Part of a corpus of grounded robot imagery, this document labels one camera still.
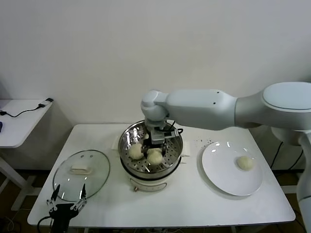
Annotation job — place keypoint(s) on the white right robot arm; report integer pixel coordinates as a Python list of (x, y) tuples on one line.
[(206, 109)]

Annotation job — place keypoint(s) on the steel steamer pot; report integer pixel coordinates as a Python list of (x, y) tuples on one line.
[(148, 183)]

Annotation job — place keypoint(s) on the stainless steel steamer basket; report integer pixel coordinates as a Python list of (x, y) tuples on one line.
[(173, 155)]

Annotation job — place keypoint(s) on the white steamed baozi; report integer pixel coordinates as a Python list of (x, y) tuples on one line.
[(146, 136), (134, 151), (155, 157), (246, 163)]

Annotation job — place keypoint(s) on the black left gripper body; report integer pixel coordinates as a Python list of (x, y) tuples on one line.
[(60, 216)]

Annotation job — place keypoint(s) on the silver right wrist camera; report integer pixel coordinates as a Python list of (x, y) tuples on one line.
[(170, 134)]

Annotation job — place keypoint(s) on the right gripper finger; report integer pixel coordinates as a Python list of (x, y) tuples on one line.
[(165, 148), (145, 148)]

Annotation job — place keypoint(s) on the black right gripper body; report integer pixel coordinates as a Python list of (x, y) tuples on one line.
[(156, 138)]

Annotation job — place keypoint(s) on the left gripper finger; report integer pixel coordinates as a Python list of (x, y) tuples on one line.
[(53, 199), (83, 194)]

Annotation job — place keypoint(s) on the white side table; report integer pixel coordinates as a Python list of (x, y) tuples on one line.
[(22, 131)]

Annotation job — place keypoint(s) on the white round plate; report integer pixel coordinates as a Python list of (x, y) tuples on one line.
[(218, 170)]

